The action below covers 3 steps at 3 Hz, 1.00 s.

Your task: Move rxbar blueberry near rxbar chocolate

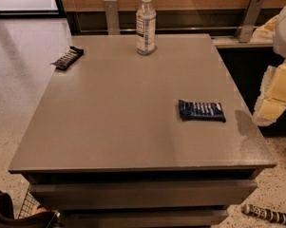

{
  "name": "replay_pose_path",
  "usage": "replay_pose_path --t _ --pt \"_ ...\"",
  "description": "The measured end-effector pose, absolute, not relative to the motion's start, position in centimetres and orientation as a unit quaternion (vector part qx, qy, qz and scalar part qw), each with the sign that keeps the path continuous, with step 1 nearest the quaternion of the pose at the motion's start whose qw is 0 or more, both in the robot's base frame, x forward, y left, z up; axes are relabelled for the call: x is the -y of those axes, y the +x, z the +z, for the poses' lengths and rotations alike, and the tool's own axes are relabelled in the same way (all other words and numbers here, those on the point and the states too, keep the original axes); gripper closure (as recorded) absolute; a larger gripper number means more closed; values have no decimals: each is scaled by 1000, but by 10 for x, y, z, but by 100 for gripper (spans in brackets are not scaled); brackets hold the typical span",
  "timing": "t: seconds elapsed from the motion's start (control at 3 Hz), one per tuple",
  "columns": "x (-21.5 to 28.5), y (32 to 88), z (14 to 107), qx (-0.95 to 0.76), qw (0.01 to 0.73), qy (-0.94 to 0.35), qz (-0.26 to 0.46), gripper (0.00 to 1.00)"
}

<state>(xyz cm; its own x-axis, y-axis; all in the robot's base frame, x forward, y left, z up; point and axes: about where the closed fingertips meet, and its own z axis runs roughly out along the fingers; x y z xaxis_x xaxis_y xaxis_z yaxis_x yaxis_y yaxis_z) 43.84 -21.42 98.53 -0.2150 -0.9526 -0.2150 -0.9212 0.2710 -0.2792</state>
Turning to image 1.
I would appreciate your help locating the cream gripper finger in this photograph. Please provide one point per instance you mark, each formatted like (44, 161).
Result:
(271, 103)
(266, 31)

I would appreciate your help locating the blue rxbar blueberry wrapper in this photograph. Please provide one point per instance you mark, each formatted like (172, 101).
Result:
(197, 111)

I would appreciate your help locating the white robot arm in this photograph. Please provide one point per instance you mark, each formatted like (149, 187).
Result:
(279, 35)

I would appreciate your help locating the black rxbar chocolate wrapper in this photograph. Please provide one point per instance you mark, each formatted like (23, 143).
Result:
(64, 62)

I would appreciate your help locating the clear plastic water bottle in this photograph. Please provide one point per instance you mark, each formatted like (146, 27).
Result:
(145, 28)

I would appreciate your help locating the black white patterned cylinder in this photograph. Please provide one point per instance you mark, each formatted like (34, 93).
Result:
(264, 213)

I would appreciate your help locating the grey lower drawer front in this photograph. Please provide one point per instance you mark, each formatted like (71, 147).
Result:
(165, 219)

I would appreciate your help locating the grey drawer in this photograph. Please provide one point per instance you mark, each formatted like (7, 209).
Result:
(165, 219)
(143, 194)

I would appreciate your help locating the grey upper drawer front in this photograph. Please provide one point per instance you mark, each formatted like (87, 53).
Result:
(143, 194)

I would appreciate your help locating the right metal bracket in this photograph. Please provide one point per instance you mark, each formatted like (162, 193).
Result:
(250, 16)

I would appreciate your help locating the metal bracket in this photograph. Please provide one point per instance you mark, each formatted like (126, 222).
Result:
(112, 17)
(250, 16)

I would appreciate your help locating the left metal bracket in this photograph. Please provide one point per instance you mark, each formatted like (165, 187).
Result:
(112, 17)

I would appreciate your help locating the wire mesh basket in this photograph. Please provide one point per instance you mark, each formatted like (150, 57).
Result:
(29, 205)

